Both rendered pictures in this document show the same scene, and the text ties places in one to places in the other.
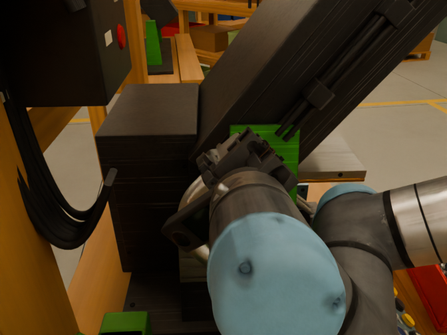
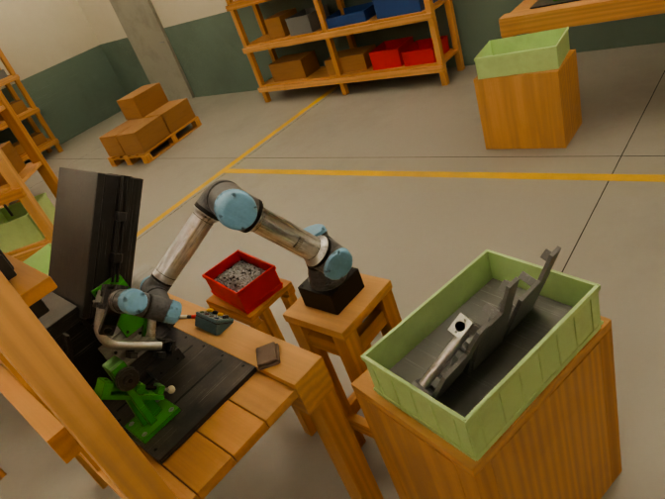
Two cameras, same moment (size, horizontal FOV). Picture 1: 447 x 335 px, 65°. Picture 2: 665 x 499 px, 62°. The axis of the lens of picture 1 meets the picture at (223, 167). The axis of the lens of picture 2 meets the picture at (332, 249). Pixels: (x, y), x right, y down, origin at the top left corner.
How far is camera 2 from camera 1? 155 cm
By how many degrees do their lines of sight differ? 30
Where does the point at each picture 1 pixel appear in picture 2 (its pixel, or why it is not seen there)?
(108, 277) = not seen: hidden behind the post
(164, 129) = (60, 315)
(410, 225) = (159, 276)
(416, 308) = (237, 313)
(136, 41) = not seen: outside the picture
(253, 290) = (128, 300)
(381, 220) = (153, 280)
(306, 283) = (135, 294)
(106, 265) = not seen: hidden behind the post
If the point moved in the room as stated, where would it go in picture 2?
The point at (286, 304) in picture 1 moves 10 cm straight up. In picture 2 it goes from (135, 299) to (118, 272)
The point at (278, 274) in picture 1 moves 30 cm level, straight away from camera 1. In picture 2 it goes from (130, 295) to (109, 262)
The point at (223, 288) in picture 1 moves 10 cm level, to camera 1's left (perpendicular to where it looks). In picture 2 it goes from (124, 304) to (93, 326)
